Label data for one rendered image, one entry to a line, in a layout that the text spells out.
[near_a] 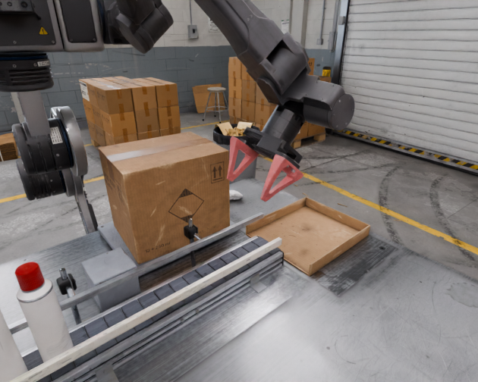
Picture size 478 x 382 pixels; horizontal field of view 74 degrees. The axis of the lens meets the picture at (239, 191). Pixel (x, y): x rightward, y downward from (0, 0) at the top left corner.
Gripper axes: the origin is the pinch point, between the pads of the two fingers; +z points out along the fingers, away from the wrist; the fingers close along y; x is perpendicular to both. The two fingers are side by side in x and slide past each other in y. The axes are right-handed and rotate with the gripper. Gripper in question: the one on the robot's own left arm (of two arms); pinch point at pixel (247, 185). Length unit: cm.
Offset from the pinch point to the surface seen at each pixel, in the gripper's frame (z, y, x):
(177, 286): 28.7, -14.3, 11.7
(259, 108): -94, -260, 213
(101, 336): 37.8, -7.3, -5.0
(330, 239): 0, -9, 54
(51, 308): 34.2, -9.3, -15.4
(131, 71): -73, -537, 158
